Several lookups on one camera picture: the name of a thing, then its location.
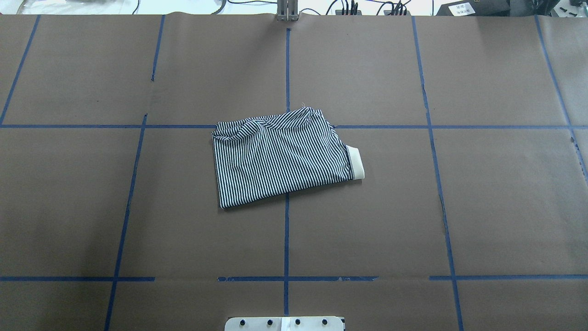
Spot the blue white striped polo shirt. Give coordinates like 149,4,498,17
211,107,365,209

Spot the black box with label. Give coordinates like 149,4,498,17
435,0,510,17

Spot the aluminium frame post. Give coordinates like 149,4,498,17
277,0,300,22

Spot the white pedestal column base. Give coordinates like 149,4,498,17
224,316,346,331

